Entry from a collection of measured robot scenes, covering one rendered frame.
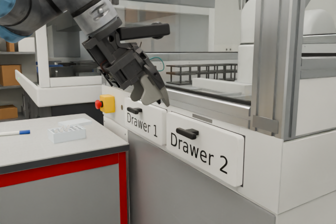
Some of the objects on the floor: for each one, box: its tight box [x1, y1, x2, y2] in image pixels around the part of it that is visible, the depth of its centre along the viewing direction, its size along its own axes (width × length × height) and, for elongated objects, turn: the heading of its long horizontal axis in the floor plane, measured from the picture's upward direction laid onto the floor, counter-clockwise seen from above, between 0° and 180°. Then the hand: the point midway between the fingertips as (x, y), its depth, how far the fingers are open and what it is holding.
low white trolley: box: [0, 114, 130, 224], centre depth 127 cm, size 58×62×76 cm
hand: (163, 98), depth 65 cm, fingers open, 3 cm apart
